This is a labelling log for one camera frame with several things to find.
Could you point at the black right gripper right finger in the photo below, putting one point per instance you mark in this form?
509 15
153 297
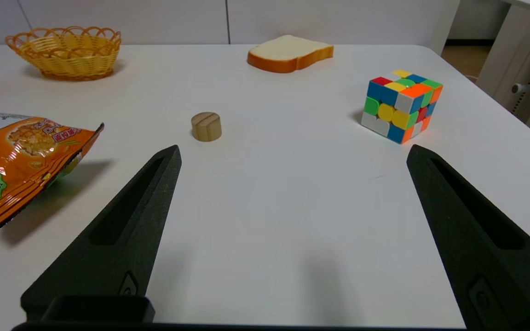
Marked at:
481 262

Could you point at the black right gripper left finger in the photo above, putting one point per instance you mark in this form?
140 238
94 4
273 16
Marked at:
122 248

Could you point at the yellow woven plastic basket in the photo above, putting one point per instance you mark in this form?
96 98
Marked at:
69 55

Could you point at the orange snack bag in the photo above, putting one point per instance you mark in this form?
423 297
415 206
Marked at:
16 161

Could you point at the small wooden cylinder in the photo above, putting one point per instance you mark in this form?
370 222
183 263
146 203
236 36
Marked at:
206 126

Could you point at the multicolour puzzle cube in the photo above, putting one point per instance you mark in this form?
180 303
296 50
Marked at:
400 105

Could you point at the white perforated cabinet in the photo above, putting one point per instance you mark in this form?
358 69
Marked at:
518 50

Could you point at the toy bread slice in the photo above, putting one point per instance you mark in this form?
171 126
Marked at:
288 53

